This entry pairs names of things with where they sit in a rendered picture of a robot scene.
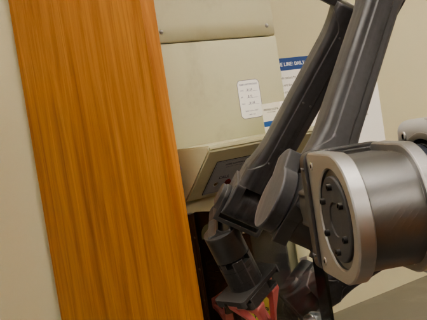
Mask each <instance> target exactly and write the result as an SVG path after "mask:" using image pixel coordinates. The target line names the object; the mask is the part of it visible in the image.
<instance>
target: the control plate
mask: <svg viewBox="0 0 427 320"><path fill-rule="evenodd" d="M250 156H251V155H249V156H243V157H238V158H234V159H228V160H225V161H219V162H217V164H216V165H215V168H214V169H213V172H212V174H211V176H210V179H209V181H208V183H207V185H206V187H205V190H204V191H203V193H202V196H203V195H206V194H211V193H214V192H218V191H219V189H220V187H221V185H222V184H224V182H225V181H226V180H227V179H231V180H232V179H233V177H234V175H235V173H236V171H237V170H238V171H240V170H241V168H242V166H243V164H244V162H245V161H246V159H247V158H249V157H250ZM215 182H218V184H217V185H216V186H214V183H215Z"/></svg>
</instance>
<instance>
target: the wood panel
mask: <svg viewBox="0 0 427 320"><path fill-rule="evenodd" d="M8 3H9V7H10V15H11V22H12V26H13V33H14V38H15V45H16V49H17V57H18V64H19V68H20V75H21V80H22V87H23V91H24V98H25V106H26V110H27V117H28V122H29V129H30V136H31V140H32V148H33V152H34V159H35V164H36V171H37V178H38V182H39V190H40V194H41V201H42V205H43V213H44V220H45V224H46V231H47V236H48V243H49V247H50V255H51V262H52V266H53V273H54V278H55V285H56V289H57V296H58V304H59V308H60V315H61V320H204V318H203V311H202V306H201V298H200V291H199V286H198V278H197V274H196V266H195V262H194V254H193V246H192V242H191V234H190V230H189V222H188V217H187V210H186V202H185V197H184V189H183V185H182V177H181V173H180V165H179V157H178V153H177V145H176V141H175V133H174V128H173V121H172V113H171V108H170V101H169V96H168V88H167V84H166V76H165V68H164V64H163V56H162V52H161V44H160V40H159V32H158V24H157V19H156V12H155V7H154V0H8Z"/></svg>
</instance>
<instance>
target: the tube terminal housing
mask: <svg viewBox="0 0 427 320"><path fill-rule="evenodd" d="M161 52H162V56H163V64H164V68H165V76H166V84H167V88H168V96H169V101H170V108H171V113H172V121H173V128H174V133H175V141H176V145H177V149H181V148H186V147H192V146H197V145H203V144H207V143H214V142H220V141H225V140H231V139H235V138H242V137H249V136H252V135H259V134H263V133H265V128H264V120H263V117H256V118H251V119H244V120H242V118H241V110H240V103H239V98H238V90H237V85H236V81H241V80H246V79H257V78H259V87H260V91H261V99H262V104H265V103H273V102H281V101H284V99H285V96H284V92H283V83H282V79H281V70H280V63H279V58H278V50H277V45H276V37H275V36H268V37H251V38H242V39H225V40H216V41H200V42H191V43H175V44H161ZM215 196H216V195H215ZM215 196H210V197H205V198H202V199H197V200H194V201H189V202H186V210H187V213H190V212H191V213H193V212H196V211H210V209H211V208H212V206H213V205H214V198H215Z"/></svg>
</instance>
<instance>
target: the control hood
mask: <svg viewBox="0 0 427 320"><path fill-rule="evenodd" d="M313 128H314V126H310V128H309V130H308V132H307V133H306V135H305V137H304V139H303V140H302V142H301V144H300V146H299V148H298V149H297V151H296V152H298V153H301V152H302V151H303V149H304V148H305V146H306V144H307V142H308V140H309V138H310V136H311V133H312V131H313ZM264 136H265V133H263V134H259V135H252V136H249V137H242V138H235V139H231V140H225V141H220V142H214V143H207V144H203V145H197V146H192V147H186V148H181V149H177V153H178V157H179V165H180V173H181V177H182V185H183V189H184V197H185V202H189V201H194V200H197V199H202V198H205V197H210V196H215V195H216V194H217V193H218V192H214V193H211V194H206V195H203V196H202V193H203V191H204V190H205V187H206V185H207V183H208V181H209V179H210V176H211V174H212V172H213V170H214V168H215V165H216V164H217V162H219V161H225V160H228V159H234V158H238V157H243V156H249V155H252V153H253V152H254V151H255V149H256V148H257V147H258V146H259V144H260V143H261V141H262V139H263V138H264Z"/></svg>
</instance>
